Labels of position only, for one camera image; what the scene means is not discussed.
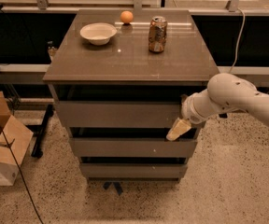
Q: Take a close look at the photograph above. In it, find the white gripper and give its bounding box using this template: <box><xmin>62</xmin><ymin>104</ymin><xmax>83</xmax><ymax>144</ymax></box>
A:
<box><xmin>166</xmin><ymin>92</ymin><xmax>210</xmax><ymax>141</ymax></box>

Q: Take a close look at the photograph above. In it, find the grey top drawer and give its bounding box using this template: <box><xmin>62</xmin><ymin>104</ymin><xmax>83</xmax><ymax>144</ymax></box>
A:
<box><xmin>55</xmin><ymin>101</ymin><xmax>180</xmax><ymax>128</ymax></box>

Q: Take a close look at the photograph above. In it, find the grey drawer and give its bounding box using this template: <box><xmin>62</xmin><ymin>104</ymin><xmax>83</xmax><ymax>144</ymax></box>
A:
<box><xmin>79</xmin><ymin>163</ymin><xmax>187</xmax><ymax>179</ymax></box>
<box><xmin>69</xmin><ymin>138</ymin><xmax>197</xmax><ymax>158</ymax></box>
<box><xmin>55</xmin><ymin>101</ymin><xmax>180</xmax><ymax>128</ymax></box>

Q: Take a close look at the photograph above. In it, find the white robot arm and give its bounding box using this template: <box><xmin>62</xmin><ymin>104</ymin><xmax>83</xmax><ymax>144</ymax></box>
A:
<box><xmin>166</xmin><ymin>73</ymin><xmax>269</xmax><ymax>141</ymax></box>

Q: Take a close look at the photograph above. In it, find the grey drawer cabinet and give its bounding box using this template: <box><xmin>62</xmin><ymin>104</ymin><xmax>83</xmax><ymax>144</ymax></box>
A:
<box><xmin>42</xmin><ymin>8</ymin><xmax>224</xmax><ymax>184</ymax></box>

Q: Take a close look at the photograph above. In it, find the grey middle drawer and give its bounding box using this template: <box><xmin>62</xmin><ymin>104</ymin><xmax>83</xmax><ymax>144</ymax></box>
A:
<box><xmin>69</xmin><ymin>138</ymin><xmax>197</xmax><ymax>158</ymax></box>

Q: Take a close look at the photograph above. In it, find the grey bottom drawer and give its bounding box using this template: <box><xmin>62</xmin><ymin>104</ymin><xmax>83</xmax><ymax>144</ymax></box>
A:
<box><xmin>79</xmin><ymin>163</ymin><xmax>187</xmax><ymax>179</ymax></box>

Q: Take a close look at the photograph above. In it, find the open cardboard box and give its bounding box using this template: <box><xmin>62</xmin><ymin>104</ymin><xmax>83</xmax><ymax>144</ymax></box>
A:
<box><xmin>0</xmin><ymin>91</ymin><xmax>33</xmax><ymax>186</ymax></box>

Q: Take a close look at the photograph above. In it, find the black table leg right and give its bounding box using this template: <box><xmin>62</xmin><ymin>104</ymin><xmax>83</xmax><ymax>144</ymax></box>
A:
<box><xmin>219</xmin><ymin>113</ymin><xmax>228</xmax><ymax>119</ymax></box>

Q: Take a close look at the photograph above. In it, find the black table leg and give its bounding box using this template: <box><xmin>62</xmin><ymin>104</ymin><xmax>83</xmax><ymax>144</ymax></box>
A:
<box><xmin>219</xmin><ymin>113</ymin><xmax>228</xmax><ymax>119</ymax></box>
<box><xmin>31</xmin><ymin>105</ymin><xmax>53</xmax><ymax>159</ymax></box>

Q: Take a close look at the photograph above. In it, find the crushed soda can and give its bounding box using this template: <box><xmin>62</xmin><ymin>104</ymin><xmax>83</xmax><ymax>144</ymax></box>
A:
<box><xmin>149</xmin><ymin>16</ymin><xmax>167</xmax><ymax>53</ymax></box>

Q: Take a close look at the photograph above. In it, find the orange ball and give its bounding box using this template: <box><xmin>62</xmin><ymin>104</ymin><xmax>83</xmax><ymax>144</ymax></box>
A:
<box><xmin>120</xmin><ymin>11</ymin><xmax>134</xmax><ymax>24</ymax></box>

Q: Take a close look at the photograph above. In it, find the white bowl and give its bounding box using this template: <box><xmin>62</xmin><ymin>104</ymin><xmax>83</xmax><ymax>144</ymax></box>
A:
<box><xmin>79</xmin><ymin>22</ymin><xmax>117</xmax><ymax>46</ymax></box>

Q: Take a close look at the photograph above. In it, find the black table leg left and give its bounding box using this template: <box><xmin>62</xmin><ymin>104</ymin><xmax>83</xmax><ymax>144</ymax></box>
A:
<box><xmin>31</xmin><ymin>105</ymin><xmax>53</xmax><ymax>159</ymax></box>

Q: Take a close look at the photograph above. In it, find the white cable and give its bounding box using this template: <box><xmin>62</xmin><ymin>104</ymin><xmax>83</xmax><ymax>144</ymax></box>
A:
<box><xmin>227</xmin><ymin>8</ymin><xmax>247</xmax><ymax>75</ymax></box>

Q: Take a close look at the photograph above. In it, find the metal window frame rail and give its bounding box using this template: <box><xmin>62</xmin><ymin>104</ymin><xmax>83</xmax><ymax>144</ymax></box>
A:
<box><xmin>0</xmin><ymin>0</ymin><xmax>269</xmax><ymax>17</ymax></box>

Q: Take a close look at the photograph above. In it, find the black floor cable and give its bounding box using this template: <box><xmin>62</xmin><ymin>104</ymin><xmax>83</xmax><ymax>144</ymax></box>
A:
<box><xmin>0</xmin><ymin>102</ymin><xmax>45</xmax><ymax>224</ymax></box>

